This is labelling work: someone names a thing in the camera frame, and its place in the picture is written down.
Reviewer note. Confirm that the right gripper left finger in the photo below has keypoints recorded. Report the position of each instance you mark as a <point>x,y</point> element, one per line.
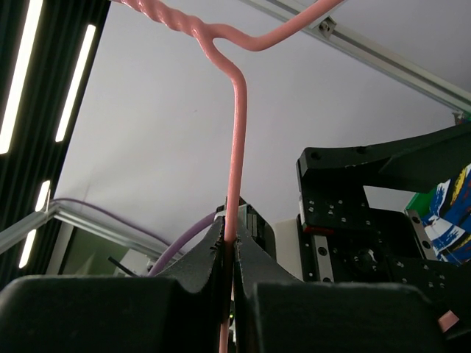
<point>179,310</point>

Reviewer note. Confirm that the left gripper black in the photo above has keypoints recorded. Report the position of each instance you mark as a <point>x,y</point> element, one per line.
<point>343,239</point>

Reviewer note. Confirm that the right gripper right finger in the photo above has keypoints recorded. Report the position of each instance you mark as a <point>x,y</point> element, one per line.
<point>277,311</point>

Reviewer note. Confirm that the blue patterned trousers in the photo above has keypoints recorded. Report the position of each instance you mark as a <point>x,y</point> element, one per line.
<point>447,224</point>

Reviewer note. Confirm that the green plastic tray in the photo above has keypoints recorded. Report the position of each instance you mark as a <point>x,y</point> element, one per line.
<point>420,202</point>

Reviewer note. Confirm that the aluminium frame left posts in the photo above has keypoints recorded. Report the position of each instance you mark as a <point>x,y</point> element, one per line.
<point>388,62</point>

